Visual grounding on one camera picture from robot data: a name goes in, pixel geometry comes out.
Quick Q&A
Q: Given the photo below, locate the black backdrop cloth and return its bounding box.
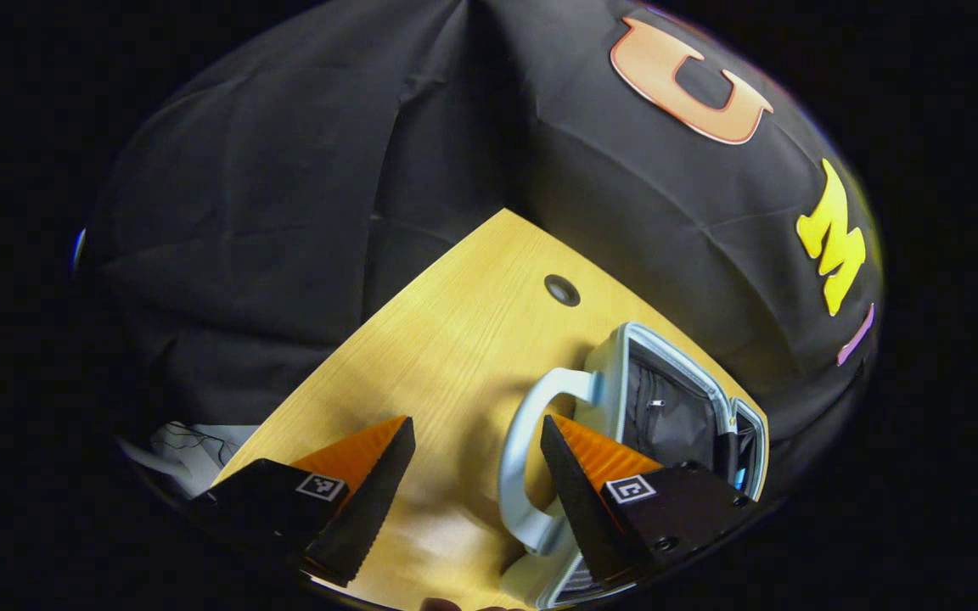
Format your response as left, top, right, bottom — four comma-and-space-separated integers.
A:
73, 0, 885, 510

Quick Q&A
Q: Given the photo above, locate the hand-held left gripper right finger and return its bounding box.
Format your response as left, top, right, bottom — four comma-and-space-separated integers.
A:
540, 414, 762, 586

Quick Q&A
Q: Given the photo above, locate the light blue small suitcase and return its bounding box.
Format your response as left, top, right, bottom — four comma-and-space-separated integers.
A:
497, 321, 770, 610

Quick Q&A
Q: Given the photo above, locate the black table cable grommet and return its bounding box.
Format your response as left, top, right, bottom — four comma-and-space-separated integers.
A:
543, 273, 582, 308

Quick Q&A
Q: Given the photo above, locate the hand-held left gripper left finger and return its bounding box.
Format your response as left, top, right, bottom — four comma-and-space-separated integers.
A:
188, 416, 416, 588

